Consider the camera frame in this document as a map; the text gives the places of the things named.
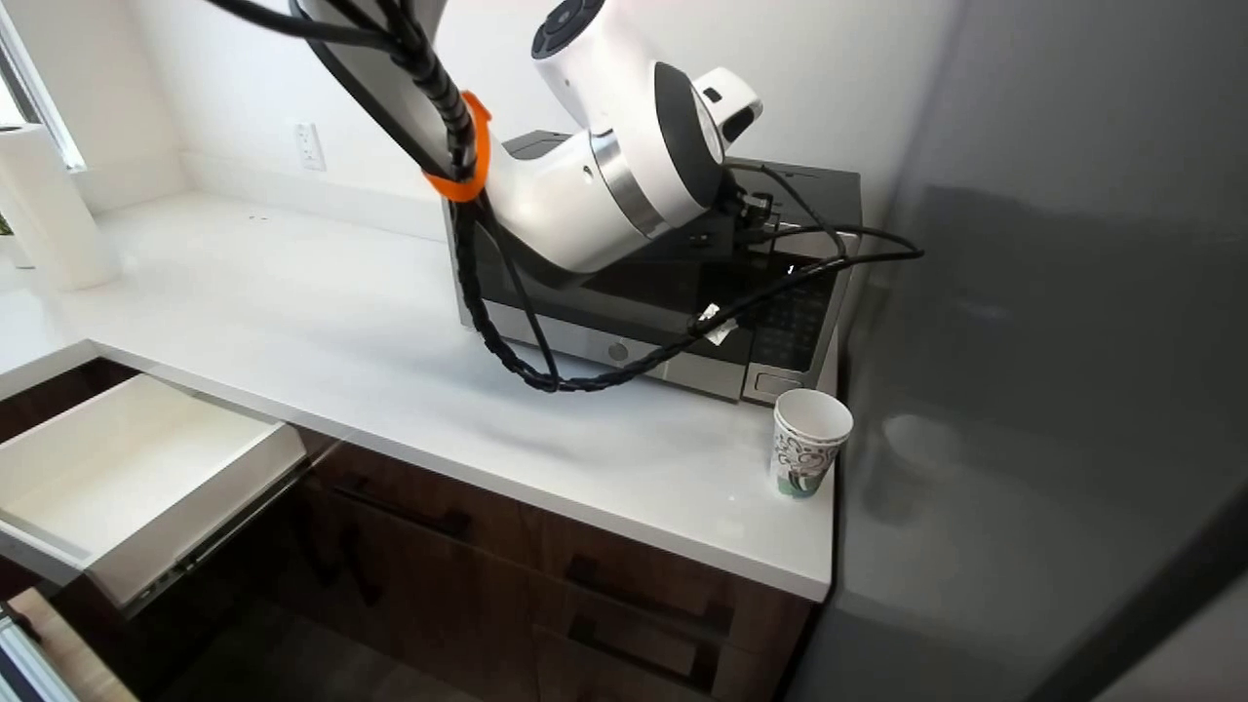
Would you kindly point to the microwave door with steel trim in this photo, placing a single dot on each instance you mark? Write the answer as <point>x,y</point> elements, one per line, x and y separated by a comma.
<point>669,308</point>

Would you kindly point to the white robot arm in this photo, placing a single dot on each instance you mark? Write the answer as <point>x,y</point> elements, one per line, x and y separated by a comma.
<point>643,158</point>

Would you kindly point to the black microwave oven body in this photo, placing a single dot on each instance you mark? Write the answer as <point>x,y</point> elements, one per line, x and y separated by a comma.
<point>792,224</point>

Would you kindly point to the white patterned paper cup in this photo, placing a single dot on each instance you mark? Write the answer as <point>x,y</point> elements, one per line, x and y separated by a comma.
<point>808,431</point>

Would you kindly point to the dark wood base cabinet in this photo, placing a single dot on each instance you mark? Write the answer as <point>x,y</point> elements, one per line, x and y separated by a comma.
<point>478,591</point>

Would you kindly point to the dark grey refrigerator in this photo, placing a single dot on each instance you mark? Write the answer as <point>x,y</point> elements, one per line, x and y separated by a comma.
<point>1046,490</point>

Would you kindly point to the open white drawer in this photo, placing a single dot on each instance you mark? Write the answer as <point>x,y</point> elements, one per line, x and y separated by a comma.
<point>133,486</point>

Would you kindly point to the white paper towel roll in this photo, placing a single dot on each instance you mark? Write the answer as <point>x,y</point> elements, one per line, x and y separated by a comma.
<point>49,217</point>

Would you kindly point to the white wall power outlet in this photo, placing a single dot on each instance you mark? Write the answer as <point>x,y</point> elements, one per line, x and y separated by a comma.
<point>311,149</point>

